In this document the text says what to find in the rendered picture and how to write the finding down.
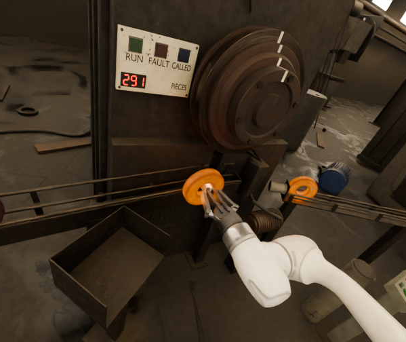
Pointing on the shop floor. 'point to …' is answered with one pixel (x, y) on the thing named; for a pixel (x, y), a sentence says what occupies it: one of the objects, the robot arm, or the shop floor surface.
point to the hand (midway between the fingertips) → (205, 184)
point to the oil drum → (303, 119)
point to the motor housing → (255, 217)
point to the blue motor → (335, 178)
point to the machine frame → (186, 140)
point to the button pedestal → (400, 298)
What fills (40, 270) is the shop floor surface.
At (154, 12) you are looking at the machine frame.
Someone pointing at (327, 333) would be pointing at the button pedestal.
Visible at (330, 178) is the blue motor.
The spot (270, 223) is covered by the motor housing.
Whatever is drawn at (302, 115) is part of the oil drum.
